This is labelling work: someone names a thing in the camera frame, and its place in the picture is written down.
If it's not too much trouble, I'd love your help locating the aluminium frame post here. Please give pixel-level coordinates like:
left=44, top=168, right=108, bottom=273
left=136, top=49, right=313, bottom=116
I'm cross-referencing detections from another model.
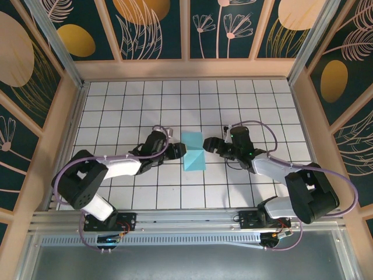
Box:
left=24, top=0, right=87, bottom=88
left=286, top=0, right=342, bottom=85

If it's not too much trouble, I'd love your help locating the large pale disc wall panel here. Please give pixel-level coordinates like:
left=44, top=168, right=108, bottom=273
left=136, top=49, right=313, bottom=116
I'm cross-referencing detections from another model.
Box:
left=0, top=0, right=64, bottom=131

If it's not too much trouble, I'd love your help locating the pink flowers wall panel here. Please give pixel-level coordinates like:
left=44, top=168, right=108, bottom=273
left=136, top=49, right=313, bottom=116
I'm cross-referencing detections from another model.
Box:
left=189, top=0, right=262, bottom=60

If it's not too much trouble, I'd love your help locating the purple cable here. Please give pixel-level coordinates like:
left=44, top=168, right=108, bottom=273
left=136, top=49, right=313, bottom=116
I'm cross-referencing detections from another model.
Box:
left=223, top=121, right=360, bottom=252
left=51, top=124, right=175, bottom=254

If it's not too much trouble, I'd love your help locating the fern leaf wall panel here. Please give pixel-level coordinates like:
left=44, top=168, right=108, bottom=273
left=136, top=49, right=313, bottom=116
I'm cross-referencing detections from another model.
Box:
left=308, top=0, right=373, bottom=127

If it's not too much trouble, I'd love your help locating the framed leaf picture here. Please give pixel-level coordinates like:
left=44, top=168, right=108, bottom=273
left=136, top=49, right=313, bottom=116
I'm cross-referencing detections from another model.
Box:
left=104, top=0, right=184, bottom=61

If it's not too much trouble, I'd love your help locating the yellow oval wall panel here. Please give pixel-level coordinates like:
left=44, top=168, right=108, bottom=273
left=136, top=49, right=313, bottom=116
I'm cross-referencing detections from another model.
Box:
left=39, top=0, right=121, bottom=62

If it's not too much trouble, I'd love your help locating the slotted cable duct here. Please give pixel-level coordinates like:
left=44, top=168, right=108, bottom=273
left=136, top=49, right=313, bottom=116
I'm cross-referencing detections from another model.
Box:
left=40, top=232, right=265, bottom=249

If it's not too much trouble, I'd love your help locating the single flower wall panel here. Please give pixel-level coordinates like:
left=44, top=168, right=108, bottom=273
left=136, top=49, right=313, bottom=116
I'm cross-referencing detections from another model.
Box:
left=0, top=101, right=41, bottom=212

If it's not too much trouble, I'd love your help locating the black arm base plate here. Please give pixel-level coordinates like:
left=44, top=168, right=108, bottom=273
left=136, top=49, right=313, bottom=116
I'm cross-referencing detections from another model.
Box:
left=238, top=210, right=292, bottom=231
left=83, top=212, right=138, bottom=233

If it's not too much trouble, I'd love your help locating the grey metal sheet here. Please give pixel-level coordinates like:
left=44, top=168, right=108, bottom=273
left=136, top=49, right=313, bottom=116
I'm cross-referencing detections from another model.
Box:
left=17, top=230, right=359, bottom=280

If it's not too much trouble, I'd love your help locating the aluminium front rail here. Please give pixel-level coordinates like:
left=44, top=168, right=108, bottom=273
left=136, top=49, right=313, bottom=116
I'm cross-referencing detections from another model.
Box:
left=29, top=206, right=347, bottom=234

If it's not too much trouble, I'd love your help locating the small pale disc wall panel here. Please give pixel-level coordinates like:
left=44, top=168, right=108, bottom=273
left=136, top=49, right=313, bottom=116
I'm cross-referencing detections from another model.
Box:
left=255, top=0, right=332, bottom=59

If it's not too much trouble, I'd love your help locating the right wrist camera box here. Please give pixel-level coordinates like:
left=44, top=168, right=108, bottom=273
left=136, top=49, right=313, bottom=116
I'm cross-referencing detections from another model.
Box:
left=228, top=125, right=255, bottom=157

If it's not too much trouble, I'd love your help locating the light blue cloth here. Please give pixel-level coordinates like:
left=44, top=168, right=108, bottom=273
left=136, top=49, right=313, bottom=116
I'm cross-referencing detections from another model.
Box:
left=181, top=131, right=208, bottom=172

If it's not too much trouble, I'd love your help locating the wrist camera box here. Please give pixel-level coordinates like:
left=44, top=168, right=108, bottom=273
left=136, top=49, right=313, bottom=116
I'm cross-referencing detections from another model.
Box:
left=145, top=130, right=170, bottom=154
left=228, top=125, right=255, bottom=157

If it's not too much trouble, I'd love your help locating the leaf outline wall panel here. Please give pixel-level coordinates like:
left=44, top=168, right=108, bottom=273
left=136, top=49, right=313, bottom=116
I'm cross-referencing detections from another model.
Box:
left=333, top=107, right=373, bottom=208

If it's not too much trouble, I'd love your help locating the small circuit board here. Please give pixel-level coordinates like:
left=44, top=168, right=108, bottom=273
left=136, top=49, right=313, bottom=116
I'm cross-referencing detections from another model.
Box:
left=261, top=230, right=293, bottom=243
left=97, top=234, right=121, bottom=244

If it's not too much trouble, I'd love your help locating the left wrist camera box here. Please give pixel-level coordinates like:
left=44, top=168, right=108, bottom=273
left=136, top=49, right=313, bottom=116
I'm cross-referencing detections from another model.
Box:
left=145, top=130, right=170, bottom=154

